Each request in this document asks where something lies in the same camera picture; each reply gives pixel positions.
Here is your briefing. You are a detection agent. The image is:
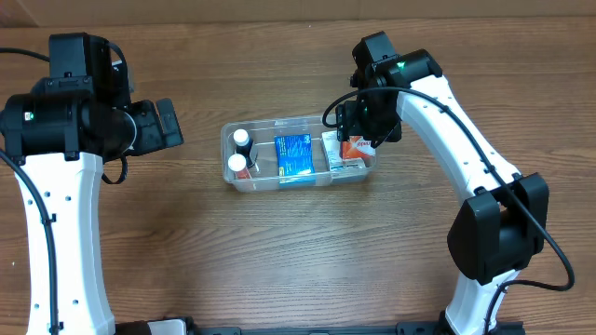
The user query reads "red medicine box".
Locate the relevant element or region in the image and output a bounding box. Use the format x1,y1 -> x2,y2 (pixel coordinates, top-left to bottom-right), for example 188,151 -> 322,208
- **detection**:
340,136 -> 376,160

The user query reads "white bandage box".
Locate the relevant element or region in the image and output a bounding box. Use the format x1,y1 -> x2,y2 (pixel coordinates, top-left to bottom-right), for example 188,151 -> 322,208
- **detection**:
321,130 -> 366,171

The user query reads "orange tube white cap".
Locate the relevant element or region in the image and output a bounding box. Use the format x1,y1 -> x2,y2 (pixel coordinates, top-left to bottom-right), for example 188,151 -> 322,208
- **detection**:
227,154 -> 251,180

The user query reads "black bottle white cap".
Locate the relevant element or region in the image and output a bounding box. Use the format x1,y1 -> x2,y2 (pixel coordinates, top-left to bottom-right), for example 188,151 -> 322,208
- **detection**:
233,128 -> 258,168

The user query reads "blue medicine box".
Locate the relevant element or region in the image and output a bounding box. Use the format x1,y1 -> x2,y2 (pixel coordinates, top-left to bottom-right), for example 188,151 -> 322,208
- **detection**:
275,134 -> 316,188

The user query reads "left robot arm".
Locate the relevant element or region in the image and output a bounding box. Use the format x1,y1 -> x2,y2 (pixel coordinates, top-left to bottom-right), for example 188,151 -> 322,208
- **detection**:
1,33 -> 193,335

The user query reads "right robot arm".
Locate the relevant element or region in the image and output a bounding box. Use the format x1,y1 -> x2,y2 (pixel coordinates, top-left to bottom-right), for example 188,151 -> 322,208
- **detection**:
330,32 -> 549,334

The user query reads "clear plastic container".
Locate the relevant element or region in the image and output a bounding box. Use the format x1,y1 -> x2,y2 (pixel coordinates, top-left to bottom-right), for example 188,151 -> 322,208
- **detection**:
221,115 -> 378,192

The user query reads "left black cable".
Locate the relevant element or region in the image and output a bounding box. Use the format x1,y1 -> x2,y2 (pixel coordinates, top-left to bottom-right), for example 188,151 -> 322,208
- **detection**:
0,46 -> 64,335

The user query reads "black cable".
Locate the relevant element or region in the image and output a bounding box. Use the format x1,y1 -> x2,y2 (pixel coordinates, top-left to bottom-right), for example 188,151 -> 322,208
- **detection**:
321,86 -> 576,335
0,46 -> 64,335

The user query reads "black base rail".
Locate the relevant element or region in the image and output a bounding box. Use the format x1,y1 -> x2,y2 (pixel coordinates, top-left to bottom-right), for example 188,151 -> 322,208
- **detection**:
115,316 -> 527,335

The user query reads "right black cable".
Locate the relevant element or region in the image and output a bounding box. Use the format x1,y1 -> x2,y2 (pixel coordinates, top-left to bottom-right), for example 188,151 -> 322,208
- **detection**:
321,86 -> 576,335

